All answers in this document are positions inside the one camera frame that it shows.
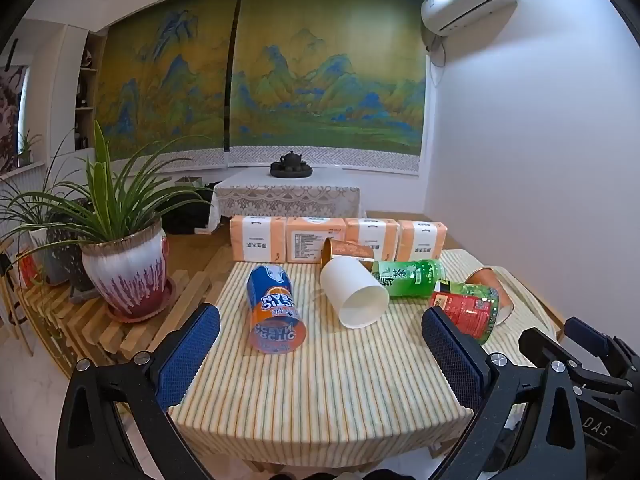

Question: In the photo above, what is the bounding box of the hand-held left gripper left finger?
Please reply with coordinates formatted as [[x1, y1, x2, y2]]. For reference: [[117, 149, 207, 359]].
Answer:
[[55, 303, 222, 480]]

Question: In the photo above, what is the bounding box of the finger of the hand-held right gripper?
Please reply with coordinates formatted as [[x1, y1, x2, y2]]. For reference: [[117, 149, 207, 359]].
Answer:
[[518, 326, 632, 391], [566, 316, 640, 386]]

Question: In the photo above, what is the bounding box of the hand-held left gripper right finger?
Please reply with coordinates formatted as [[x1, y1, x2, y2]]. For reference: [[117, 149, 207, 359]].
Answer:
[[421, 306, 596, 480]]

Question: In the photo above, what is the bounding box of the orange paper cup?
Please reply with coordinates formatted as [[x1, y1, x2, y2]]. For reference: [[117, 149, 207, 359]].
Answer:
[[465, 267, 515, 327]]

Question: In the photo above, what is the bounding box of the blue and orange cup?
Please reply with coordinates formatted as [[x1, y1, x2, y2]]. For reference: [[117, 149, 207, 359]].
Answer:
[[247, 264, 308, 357]]

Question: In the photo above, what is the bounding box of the white paper cup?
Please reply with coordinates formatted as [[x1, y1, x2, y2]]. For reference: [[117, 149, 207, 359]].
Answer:
[[320, 256, 391, 330]]

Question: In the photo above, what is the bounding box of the copper brown paper cup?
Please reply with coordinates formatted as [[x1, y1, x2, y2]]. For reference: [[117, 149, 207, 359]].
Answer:
[[320, 238, 376, 267]]

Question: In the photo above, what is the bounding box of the wooden table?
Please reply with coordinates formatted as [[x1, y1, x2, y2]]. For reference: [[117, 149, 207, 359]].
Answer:
[[492, 260, 567, 336]]

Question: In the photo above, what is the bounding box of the red green can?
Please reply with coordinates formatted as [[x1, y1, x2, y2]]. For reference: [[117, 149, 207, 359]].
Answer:
[[431, 280, 501, 345]]

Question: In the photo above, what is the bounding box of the red plant saucer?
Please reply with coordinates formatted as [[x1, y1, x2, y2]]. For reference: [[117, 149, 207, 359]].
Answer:
[[106, 276, 177, 323]]

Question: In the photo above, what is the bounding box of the green tea bottle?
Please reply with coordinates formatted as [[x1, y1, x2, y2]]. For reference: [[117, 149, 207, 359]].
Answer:
[[371, 259, 447, 300]]

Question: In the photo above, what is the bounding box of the potted plant in glazed pot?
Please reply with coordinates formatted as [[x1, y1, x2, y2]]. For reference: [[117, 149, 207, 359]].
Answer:
[[0, 120, 217, 315]]

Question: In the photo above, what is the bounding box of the striped tablecloth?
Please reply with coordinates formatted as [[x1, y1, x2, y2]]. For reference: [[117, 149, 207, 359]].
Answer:
[[167, 249, 561, 461]]

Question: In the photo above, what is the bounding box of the wooden slatted bench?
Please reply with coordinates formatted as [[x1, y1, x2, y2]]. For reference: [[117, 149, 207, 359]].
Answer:
[[14, 245, 236, 382]]

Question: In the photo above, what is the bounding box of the orange tissue pack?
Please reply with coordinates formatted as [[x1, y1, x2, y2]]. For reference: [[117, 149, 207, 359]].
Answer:
[[397, 220, 447, 262], [230, 215, 287, 262], [285, 217, 347, 265], [345, 218, 400, 261]]

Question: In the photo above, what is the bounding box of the black bag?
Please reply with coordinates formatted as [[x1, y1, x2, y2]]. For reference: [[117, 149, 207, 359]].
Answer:
[[162, 180, 216, 235]]

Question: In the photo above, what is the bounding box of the dark speckled plant pot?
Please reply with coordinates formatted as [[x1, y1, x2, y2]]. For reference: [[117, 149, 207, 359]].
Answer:
[[44, 207, 98, 296]]

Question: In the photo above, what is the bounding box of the white lace tablecloth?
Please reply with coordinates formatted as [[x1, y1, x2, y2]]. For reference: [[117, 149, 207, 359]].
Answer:
[[209, 169, 362, 234]]

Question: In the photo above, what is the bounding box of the dark tea tray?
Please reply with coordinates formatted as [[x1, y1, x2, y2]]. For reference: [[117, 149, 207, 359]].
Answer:
[[270, 160, 313, 179]]

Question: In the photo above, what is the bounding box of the small windowsill plant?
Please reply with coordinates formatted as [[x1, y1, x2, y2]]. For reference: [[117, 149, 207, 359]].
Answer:
[[16, 129, 45, 167]]

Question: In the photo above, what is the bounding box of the narrow landscape painting curtain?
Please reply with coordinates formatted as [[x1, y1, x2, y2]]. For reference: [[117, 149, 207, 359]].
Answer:
[[92, 0, 242, 165]]

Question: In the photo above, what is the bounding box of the wide landscape painting curtain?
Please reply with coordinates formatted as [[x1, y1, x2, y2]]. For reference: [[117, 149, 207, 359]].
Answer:
[[227, 0, 427, 172]]

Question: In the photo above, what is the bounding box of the white wall shelf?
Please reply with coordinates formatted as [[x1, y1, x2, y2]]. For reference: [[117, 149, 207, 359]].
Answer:
[[74, 30, 108, 153]]

